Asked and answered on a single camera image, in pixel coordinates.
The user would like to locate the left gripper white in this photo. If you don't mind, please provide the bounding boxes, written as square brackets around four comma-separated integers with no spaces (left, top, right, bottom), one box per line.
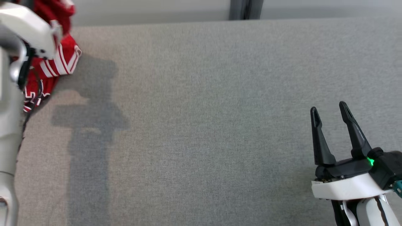
[0,3,62,60]

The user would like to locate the grey metal frame post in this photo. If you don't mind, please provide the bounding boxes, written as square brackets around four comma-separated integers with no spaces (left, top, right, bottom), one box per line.
[229,0,264,21]

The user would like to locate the red basketball jersey white sleeves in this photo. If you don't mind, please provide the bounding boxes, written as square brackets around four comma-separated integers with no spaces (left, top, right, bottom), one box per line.
[9,0,83,113]

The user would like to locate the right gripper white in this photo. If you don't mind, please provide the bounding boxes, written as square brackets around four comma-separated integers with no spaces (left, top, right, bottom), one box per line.
[310,101,393,201]

